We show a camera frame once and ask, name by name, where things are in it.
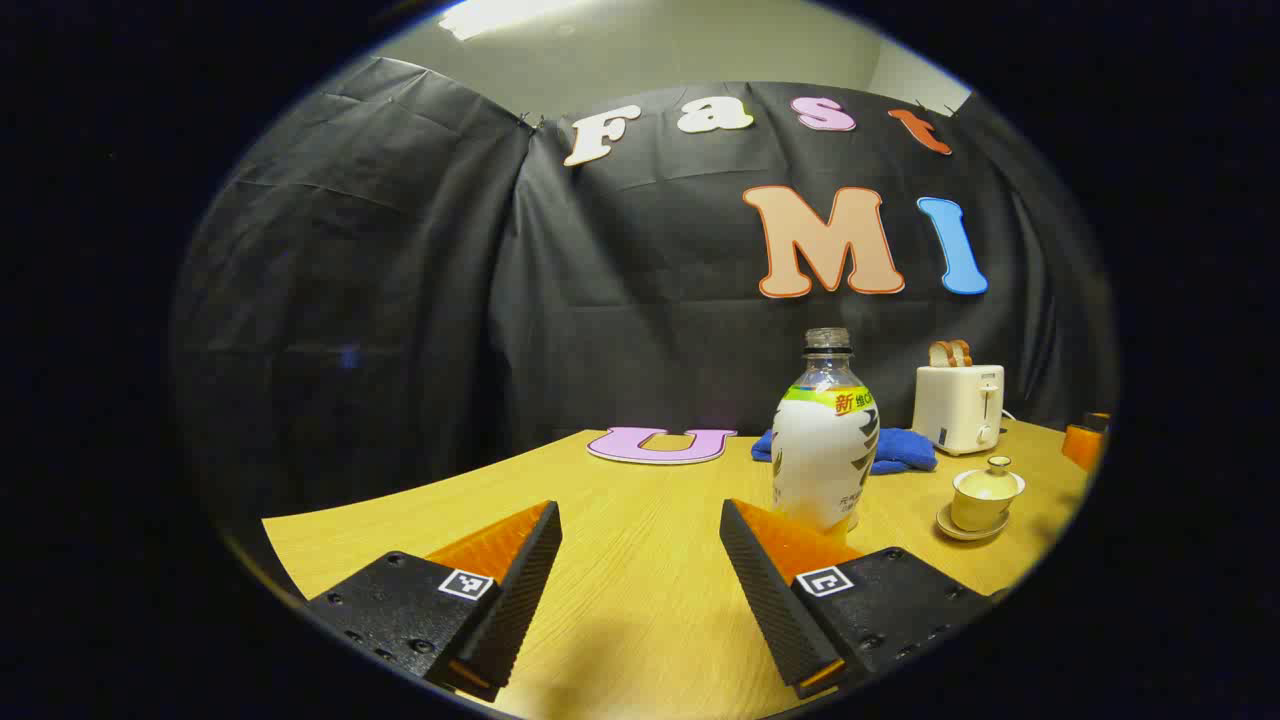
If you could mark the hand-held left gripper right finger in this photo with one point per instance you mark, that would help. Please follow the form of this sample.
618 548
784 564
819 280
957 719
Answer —
770 600

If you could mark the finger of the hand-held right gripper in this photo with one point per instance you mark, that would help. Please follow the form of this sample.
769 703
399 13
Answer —
1082 445

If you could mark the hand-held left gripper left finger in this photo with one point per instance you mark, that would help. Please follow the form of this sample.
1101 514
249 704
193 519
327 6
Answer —
520 590

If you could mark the cream teacup lid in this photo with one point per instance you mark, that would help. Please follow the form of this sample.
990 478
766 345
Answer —
988 482

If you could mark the cream teacup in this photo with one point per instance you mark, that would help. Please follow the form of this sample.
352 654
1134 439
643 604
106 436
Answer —
978 514

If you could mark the clear water bottle white label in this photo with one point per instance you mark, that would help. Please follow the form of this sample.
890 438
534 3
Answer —
820 460

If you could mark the white toaster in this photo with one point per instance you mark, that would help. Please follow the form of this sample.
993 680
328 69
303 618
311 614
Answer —
955 410

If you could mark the cream saucer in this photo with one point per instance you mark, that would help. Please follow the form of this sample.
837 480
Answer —
960 532

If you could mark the toast slice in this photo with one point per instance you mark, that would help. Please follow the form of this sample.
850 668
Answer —
963 352
939 354

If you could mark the pink paper cutout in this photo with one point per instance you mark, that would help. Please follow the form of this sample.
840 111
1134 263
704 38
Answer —
610 447

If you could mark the blue towel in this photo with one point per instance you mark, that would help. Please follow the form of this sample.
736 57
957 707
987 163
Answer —
900 450

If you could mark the black backdrop cloth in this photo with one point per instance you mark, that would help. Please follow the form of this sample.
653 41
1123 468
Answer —
400 300

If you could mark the ceiling light panel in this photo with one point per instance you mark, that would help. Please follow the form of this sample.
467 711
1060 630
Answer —
500 15

